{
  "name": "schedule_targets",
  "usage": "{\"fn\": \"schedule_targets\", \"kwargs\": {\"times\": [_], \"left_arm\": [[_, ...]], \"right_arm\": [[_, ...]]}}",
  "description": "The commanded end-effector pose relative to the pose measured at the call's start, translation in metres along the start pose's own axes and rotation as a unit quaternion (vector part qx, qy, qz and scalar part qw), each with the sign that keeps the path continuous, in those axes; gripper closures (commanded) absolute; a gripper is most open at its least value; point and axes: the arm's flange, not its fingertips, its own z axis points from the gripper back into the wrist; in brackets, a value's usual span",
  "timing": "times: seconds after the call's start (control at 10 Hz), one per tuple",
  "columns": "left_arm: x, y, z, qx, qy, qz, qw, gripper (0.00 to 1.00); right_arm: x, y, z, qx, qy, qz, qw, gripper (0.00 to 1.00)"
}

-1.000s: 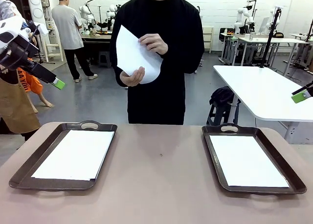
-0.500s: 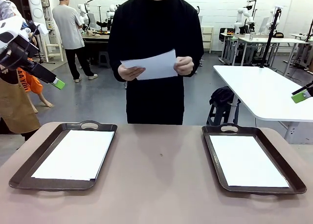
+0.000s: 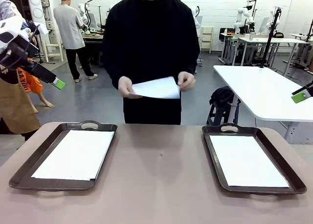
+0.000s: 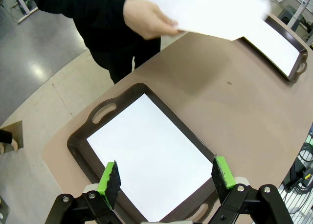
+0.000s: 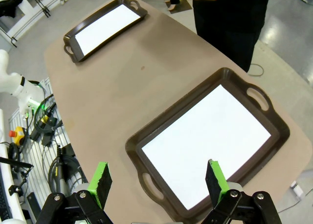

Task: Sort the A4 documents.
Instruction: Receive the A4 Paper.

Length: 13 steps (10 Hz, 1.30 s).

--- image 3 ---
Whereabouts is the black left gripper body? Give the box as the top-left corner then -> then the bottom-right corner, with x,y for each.
4,39 -> 58,84

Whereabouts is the white A4 paper stack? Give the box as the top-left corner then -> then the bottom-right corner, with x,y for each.
132,76 -> 181,99

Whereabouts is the person's left forearm black sleeve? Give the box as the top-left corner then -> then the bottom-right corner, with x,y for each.
180,59 -> 201,78

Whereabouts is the person's right forearm black sleeve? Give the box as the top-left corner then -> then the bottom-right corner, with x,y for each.
105,62 -> 130,89

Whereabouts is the person's right hand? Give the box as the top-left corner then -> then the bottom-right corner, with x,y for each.
118,76 -> 142,99

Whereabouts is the person's left hand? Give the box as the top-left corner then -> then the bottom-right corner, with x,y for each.
177,71 -> 196,92

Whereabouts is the figure in orange trousers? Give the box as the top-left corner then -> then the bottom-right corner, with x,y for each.
16,57 -> 55,108

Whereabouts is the white step stool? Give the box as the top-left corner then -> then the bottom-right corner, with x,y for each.
45,42 -> 64,63

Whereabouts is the large white table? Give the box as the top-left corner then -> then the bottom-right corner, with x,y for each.
212,65 -> 313,144

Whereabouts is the man in grey t-shirt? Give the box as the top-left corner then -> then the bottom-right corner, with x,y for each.
53,0 -> 98,83

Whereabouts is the black tripod pole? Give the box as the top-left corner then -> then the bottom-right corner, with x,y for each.
259,6 -> 283,68

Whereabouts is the wooden top workbench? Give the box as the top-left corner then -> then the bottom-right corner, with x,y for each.
82,33 -> 105,63

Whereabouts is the long white desk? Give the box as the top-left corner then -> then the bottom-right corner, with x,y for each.
231,37 -> 309,66

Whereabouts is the white tower air conditioner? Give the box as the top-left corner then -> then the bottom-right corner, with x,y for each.
26,0 -> 47,24

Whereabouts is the computer monitor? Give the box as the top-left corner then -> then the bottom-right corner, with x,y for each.
88,12 -> 98,29
259,16 -> 269,34

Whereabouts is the black stool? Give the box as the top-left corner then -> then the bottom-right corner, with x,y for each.
206,103 -> 242,127

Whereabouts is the brown plastic serving tray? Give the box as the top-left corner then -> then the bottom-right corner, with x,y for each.
8,120 -> 118,192
201,123 -> 308,195

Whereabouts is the person in black sweater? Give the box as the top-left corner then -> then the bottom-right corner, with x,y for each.
102,0 -> 201,126

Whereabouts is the white drawer cabinet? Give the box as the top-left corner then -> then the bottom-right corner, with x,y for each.
200,25 -> 215,54

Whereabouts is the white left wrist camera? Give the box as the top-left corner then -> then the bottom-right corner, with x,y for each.
24,20 -> 49,36

